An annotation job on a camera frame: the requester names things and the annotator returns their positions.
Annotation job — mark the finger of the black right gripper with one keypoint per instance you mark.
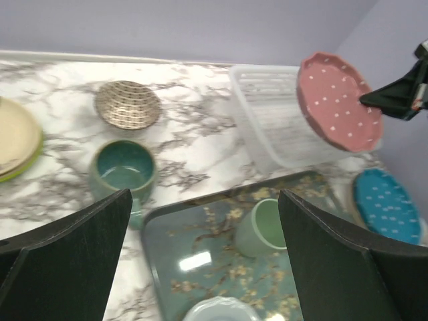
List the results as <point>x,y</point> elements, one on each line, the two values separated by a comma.
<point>395,99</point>

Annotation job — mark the light blue scalloped plate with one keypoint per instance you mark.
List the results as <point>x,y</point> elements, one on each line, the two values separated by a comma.
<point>221,309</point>

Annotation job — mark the teal floral serving tray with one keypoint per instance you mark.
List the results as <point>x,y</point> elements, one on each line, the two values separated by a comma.
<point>189,248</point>

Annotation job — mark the white perforated plastic bin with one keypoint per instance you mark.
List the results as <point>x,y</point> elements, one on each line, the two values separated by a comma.
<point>265,108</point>

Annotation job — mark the light green ceramic cup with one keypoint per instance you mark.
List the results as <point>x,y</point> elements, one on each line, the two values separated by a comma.
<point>260,231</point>

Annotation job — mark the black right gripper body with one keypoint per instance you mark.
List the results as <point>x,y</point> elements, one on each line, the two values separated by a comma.
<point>420,98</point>

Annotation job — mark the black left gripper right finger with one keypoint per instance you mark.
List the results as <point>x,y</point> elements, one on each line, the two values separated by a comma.
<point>345,272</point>

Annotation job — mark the pink polka dot plate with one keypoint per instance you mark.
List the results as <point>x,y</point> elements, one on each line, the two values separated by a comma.
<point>329,90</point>

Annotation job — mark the patterned small ceramic bowl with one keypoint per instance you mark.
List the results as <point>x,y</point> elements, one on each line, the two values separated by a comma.
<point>127,105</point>

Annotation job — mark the pale aqua brown-rimmed plate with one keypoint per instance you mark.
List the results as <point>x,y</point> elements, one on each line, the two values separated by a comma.
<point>352,209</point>

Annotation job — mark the blue polka dot plate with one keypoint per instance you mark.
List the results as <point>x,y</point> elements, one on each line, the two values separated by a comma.
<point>385,206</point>

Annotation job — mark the teal glazed ceramic mug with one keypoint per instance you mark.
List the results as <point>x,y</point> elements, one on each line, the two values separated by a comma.
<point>124,164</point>

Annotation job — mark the lime green plate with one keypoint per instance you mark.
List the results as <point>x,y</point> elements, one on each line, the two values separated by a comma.
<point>26,165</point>

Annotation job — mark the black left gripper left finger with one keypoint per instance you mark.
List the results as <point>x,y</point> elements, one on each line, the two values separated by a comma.
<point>64,270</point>

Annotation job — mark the cream plate with black mark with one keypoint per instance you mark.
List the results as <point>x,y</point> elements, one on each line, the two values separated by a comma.
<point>20,134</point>

